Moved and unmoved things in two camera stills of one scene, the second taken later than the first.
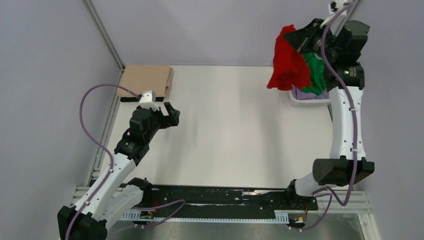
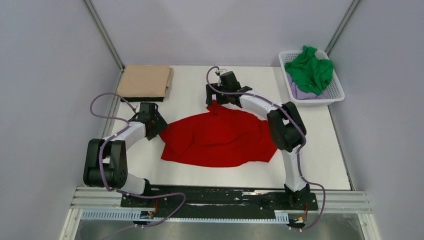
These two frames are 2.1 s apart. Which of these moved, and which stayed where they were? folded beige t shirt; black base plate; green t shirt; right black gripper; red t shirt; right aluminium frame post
Moved: right black gripper; red t shirt
Stayed: black base plate; green t shirt; folded beige t shirt; right aluminium frame post
